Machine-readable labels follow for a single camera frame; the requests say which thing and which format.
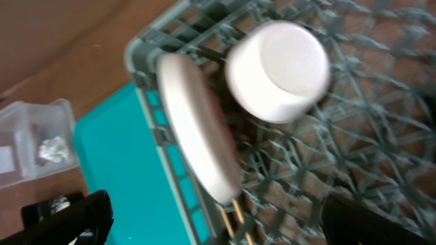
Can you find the small white bowl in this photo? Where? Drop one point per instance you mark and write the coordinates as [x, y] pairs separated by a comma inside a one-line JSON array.
[[278, 72]]

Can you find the teal serving tray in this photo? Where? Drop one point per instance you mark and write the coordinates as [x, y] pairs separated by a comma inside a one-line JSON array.
[[117, 153]]

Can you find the wooden chopstick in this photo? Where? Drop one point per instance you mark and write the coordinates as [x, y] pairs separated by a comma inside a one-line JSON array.
[[241, 219], [227, 222]]

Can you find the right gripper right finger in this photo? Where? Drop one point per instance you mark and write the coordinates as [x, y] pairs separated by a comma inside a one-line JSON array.
[[345, 222]]

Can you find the white tissue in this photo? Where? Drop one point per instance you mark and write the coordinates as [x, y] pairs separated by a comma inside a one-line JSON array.
[[54, 150]]

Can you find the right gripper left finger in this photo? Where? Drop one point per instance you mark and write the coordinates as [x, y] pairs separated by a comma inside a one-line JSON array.
[[68, 219]]

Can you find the grey dishwasher rack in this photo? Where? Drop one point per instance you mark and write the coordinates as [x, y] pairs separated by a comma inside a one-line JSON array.
[[371, 138]]

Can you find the large white plate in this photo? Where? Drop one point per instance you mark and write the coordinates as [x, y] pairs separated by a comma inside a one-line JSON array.
[[197, 123]]

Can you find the clear plastic bin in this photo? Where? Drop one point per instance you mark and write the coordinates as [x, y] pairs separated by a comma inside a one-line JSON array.
[[24, 126]]

